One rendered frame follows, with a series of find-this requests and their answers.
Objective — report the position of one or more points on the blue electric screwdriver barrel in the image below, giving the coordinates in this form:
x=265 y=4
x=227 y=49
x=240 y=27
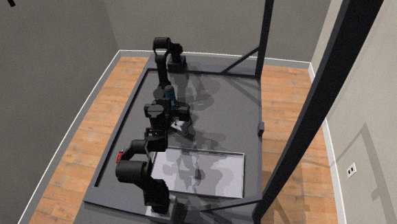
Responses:
x=169 y=92

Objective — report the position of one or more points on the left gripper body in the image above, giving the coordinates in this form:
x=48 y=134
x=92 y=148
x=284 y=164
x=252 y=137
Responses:
x=183 y=113

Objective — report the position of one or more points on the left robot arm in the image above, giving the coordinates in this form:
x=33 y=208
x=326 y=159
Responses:
x=156 y=193

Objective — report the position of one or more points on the grey l-shaped bracket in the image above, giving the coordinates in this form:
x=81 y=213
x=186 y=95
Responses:
x=181 y=125

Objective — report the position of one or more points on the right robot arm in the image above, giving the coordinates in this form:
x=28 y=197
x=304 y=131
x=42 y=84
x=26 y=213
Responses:
x=165 y=43

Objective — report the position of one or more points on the shiny grey metal cylinder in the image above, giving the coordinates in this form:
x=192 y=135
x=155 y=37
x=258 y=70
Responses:
x=181 y=134

